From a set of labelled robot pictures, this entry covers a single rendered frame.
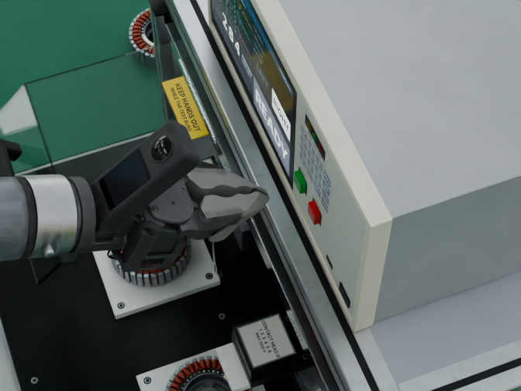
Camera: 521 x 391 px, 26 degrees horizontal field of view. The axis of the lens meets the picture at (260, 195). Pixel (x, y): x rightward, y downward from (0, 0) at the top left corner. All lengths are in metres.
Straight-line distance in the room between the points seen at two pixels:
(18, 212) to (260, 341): 0.44
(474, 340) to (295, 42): 0.34
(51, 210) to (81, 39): 0.86
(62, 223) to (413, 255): 0.32
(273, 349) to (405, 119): 0.42
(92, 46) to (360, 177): 0.92
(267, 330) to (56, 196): 0.42
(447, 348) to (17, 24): 1.01
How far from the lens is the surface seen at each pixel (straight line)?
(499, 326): 1.16
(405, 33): 1.10
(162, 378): 1.48
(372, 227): 0.96
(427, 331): 1.15
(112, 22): 1.87
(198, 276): 1.55
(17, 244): 1.01
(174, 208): 1.06
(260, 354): 1.34
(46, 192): 1.02
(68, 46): 1.84
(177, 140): 1.01
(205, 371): 1.45
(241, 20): 1.20
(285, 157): 1.18
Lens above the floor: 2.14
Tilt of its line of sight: 57 degrees down
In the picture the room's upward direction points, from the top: straight up
